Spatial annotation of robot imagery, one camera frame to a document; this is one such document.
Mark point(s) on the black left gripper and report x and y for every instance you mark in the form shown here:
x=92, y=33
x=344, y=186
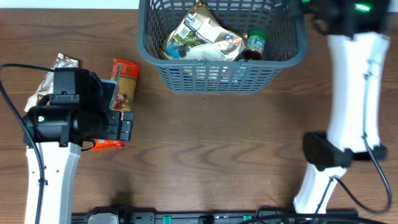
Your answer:
x=115, y=131

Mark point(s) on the San Remo spaghetti packet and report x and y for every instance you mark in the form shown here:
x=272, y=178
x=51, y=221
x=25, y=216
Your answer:
x=126, y=75

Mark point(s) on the green lid jar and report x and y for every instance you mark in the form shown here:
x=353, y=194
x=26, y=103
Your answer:
x=255, y=45

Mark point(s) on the gold coffee bag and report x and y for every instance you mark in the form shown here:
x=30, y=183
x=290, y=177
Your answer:
x=199, y=36

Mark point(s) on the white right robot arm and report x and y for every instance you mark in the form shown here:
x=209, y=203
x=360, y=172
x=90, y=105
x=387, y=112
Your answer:
x=357, y=40

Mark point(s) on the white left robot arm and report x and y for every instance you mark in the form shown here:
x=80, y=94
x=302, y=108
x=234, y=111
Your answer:
x=77, y=111

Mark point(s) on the grey plastic basket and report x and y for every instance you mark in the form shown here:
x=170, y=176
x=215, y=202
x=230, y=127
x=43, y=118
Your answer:
x=286, y=44

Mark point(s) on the cream brown snack bag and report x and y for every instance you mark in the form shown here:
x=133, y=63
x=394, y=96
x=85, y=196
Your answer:
x=46, y=87

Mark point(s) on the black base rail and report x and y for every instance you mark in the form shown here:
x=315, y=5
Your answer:
x=264, y=214

